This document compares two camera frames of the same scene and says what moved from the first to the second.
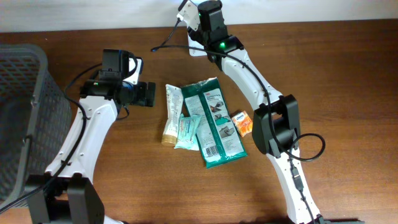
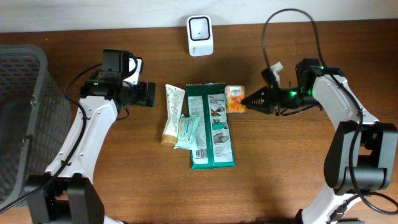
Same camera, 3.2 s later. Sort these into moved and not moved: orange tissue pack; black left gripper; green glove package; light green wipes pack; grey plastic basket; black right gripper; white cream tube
Moved: orange tissue pack; black right gripper; green glove package
Not moved: black left gripper; light green wipes pack; grey plastic basket; white cream tube
